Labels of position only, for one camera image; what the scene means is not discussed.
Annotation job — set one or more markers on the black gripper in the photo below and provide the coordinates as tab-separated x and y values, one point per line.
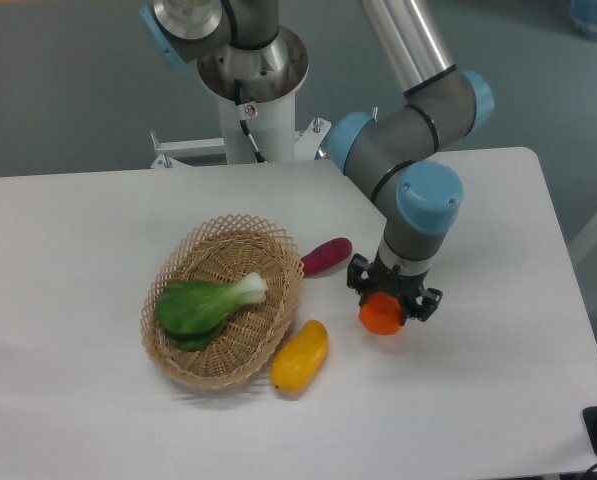
416	301

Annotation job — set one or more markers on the orange fruit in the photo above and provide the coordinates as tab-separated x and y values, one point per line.
381	314

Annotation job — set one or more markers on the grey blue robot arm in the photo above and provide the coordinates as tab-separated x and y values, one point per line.
390	160

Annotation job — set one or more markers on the purple sweet potato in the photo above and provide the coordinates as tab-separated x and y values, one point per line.
326	256

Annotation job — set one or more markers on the yellow mango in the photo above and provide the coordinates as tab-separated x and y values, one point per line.
300	359

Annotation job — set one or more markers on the woven wicker basket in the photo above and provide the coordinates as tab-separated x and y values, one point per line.
224	250

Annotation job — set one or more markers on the green bok choy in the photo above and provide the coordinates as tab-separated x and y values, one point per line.
193	313

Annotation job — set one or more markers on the blue object top right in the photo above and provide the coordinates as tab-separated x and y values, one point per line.
583	14

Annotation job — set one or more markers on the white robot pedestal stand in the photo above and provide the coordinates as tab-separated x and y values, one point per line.
255	91

